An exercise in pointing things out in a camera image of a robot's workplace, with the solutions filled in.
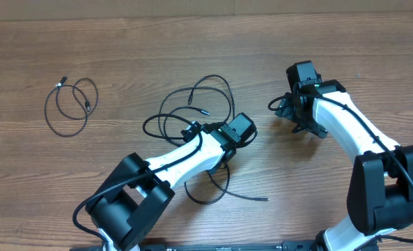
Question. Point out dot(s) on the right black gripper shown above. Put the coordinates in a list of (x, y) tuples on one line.
[(297, 115)]

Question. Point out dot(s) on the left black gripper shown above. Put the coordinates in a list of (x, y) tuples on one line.
[(212, 171)]

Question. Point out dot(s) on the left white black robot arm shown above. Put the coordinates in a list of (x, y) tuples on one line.
[(134, 196)]

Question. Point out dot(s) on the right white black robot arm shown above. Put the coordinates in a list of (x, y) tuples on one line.
[(380, 193)]

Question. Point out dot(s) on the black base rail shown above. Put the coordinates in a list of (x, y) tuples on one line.
[(284, 246)]

